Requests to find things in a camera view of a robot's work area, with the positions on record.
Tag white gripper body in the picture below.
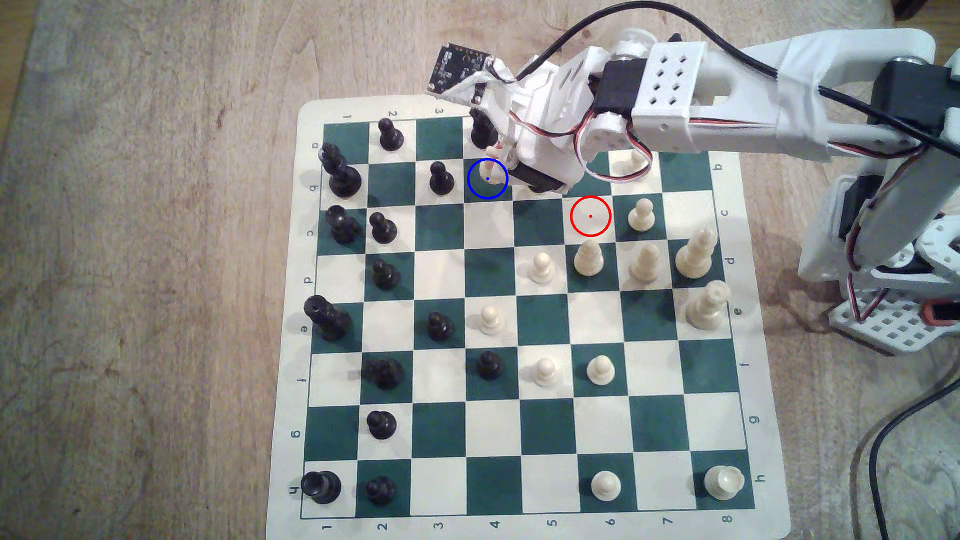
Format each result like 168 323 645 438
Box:
521 48 610 195

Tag white knight chess piece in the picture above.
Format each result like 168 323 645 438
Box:
478 144 508 179

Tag black knight chess piece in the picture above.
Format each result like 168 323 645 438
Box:
469 108 501 150
371 357 405 390

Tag green white chess board mat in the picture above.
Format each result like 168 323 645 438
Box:
266 96 792 540

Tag white bishop chess piece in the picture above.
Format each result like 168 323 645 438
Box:
573 238 606 277
630 243 664 284

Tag white queen chess piece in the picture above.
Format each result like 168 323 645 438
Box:
674 227 718 280

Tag white king chess piece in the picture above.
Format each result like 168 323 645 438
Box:
684 279 732 333

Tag white rook chess piece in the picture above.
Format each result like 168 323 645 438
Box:
705 465 746 502

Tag orange black clamp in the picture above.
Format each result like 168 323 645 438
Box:
921 300 960 327

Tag red black servo wires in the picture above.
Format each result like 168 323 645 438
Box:
571 105 657 181
843 217 894 324

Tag black camera circuit board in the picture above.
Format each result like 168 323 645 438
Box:
426 43 496 99

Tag white perforated base plate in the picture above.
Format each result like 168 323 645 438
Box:
828 288 960 355

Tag black camera cable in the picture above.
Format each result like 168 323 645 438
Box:
517 0 960 540

